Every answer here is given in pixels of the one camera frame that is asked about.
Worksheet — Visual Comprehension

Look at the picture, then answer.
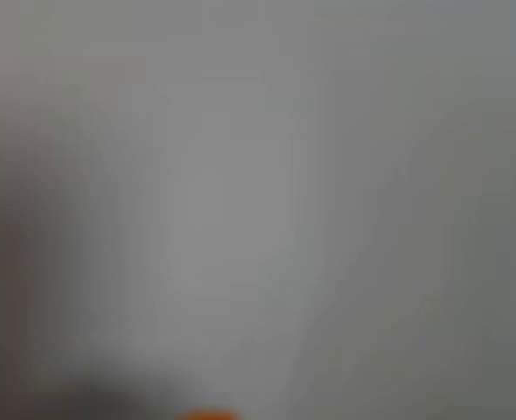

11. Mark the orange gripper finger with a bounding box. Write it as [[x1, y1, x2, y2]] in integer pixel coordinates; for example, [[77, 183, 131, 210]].
[[173, 408, 244, 420]]

